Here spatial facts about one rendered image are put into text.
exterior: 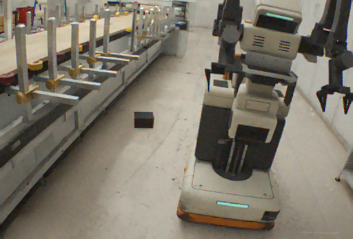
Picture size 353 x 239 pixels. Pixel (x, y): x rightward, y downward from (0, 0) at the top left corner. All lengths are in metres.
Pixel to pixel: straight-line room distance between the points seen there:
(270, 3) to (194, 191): 1.07
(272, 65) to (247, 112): 0.26
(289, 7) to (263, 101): 0.46
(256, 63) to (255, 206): 0.83
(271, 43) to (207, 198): 0.91
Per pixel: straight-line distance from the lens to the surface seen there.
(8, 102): 1.49
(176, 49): 5.95
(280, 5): 1.16
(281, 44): 1.22
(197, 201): 1.52
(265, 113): 1.31
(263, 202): 1.58
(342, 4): 1.05
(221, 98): 1.53
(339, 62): 0.98
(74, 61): 1.63
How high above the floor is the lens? 1.28
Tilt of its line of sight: 23 degrees down
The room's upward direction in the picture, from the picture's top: 7 degrees clockwise
